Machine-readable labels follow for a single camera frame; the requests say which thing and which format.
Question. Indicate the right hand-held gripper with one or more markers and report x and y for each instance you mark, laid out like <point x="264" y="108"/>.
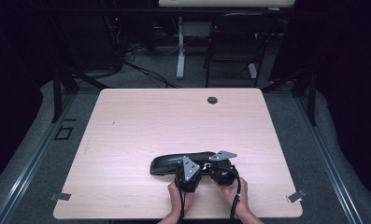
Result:
<point x="223" y="175"/>

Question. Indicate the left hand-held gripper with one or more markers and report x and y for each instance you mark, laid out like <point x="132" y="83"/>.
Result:
<point x="189" y="174"/>

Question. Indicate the black stapler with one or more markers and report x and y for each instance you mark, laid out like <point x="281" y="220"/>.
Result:
<point x="167" y="163"/>

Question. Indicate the person's left hand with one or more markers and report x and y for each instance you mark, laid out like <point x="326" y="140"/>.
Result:
<point x="180" y="199"/>

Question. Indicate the person's right hand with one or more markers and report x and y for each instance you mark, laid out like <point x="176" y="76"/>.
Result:
<point x="237" y="199"/>

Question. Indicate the grey tape piece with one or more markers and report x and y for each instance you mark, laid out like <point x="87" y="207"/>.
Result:
<point x="61" y="196"/>
<point x="296" y="195"/>

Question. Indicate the black table grommet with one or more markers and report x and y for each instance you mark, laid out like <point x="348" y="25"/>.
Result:
<point x="212" y="100"/>

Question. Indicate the black metal stand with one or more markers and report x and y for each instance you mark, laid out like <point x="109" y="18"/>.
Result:
<point x="311" y="96"/>
<point x="58" y="93"/>

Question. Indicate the white background desk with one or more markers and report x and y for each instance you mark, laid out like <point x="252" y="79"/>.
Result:
<point x="180" y="46"/>

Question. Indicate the black folding chair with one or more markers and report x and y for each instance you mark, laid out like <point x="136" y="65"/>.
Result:
<point x="239" y="40"/>

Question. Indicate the dark computer case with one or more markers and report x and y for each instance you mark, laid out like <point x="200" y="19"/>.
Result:
<point x="89" y="43"/>

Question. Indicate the grey metal floor rail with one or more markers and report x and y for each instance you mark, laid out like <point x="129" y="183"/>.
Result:
<point x="33" y="161"/>
<point x="326" y="161"/>

